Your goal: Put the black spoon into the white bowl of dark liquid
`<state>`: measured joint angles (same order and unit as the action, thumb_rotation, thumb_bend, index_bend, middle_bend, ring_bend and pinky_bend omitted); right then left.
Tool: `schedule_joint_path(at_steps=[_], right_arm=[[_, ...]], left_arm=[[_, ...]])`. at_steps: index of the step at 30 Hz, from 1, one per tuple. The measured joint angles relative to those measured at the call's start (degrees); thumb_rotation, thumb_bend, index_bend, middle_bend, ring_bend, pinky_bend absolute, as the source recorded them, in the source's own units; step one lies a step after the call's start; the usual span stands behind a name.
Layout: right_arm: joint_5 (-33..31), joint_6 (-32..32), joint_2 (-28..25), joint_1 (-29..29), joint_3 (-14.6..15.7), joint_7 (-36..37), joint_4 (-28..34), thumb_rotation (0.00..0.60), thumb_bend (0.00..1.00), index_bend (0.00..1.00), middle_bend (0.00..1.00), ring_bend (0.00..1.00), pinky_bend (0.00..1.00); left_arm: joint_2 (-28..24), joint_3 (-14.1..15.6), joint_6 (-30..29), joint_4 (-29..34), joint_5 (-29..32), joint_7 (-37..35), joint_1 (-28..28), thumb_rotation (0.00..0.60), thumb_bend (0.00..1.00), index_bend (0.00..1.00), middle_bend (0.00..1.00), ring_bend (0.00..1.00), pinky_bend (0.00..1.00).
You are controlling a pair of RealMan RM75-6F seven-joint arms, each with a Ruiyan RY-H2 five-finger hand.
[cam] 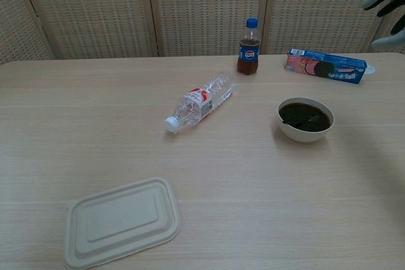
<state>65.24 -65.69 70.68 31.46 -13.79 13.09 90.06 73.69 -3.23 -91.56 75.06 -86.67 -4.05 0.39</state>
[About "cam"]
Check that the white bowl with dark interior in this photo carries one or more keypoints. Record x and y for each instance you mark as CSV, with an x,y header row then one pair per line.
x,y
303,137

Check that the clear plastic water bottle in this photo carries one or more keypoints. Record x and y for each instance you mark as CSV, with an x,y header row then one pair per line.
x,y
199,105

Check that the beige pulp food container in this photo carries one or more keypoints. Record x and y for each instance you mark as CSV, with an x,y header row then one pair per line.
x,y
120,219

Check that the blue cookie box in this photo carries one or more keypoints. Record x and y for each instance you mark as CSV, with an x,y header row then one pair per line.
x,y
326,66

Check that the woven bamboo screen panel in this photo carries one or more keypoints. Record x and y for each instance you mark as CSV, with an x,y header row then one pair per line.
x,y
322,7
16,14
91,10
205,7
387,23

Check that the cola bottle with blue cap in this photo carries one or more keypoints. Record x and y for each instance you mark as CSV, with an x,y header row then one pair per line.
x,y
248,58

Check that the white round table grommet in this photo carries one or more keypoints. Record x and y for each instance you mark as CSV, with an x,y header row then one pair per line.
x,y
370,69

